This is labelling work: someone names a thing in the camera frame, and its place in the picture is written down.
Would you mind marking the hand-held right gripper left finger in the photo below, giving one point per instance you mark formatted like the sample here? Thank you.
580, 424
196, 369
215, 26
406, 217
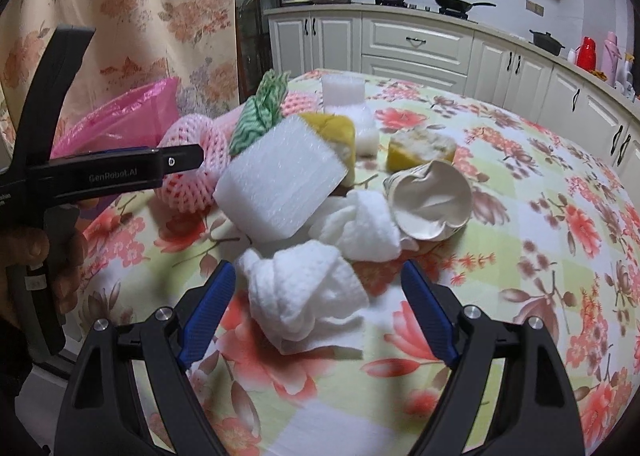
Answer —
215, 296

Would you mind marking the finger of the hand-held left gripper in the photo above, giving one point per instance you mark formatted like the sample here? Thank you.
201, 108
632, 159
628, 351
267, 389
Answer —
182, 158

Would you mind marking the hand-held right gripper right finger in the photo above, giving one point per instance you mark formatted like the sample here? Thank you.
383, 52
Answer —
425, 306

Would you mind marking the pink lined waste bin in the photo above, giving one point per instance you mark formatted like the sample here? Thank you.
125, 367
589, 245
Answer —
125, 110

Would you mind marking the white tissue wad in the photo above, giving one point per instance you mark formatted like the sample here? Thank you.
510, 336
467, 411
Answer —
365, 226
300, 286

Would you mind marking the white foam block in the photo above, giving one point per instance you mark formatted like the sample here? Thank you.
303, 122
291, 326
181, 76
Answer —
280, 175

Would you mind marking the crushed white paper cup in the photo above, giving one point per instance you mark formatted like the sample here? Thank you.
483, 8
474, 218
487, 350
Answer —
430, 201

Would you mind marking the translucent white foam sleeve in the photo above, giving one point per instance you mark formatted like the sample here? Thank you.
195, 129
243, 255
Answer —
342, 90

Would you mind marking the white foam wrap piece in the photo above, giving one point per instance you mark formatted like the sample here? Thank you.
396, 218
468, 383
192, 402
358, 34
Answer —
362, 130

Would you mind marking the person's left hand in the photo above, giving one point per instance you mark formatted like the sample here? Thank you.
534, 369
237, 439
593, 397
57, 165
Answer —
30, 243

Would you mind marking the floral tablecloth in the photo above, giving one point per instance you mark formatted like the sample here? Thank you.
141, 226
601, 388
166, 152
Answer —
525, 236

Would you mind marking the dark wooden glass cabinet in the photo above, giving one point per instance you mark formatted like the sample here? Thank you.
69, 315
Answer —
250, 35

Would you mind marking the floral curtain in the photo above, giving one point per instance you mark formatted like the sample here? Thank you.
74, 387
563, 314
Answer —
150, 10

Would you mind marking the white lower kitchen cabinets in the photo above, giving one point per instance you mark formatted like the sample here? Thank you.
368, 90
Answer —
415, 43

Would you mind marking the gas stove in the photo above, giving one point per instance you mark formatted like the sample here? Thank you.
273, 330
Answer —
425, 8

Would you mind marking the black lidded casserole pot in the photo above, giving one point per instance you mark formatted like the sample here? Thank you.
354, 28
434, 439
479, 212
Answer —
546, 41

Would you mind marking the red thermos flask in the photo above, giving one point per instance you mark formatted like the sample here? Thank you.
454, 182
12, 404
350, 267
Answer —
586, 54

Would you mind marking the black frying pan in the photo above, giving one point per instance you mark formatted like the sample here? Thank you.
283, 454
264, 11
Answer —
452, 3

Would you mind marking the white plastic bottle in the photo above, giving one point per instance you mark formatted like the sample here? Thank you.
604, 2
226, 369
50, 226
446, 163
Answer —
627, 75

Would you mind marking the pink thermos flask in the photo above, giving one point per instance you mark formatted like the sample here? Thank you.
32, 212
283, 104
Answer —
611, 58

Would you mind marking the wall power outlet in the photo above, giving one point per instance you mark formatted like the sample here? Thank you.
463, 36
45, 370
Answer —
535, 8

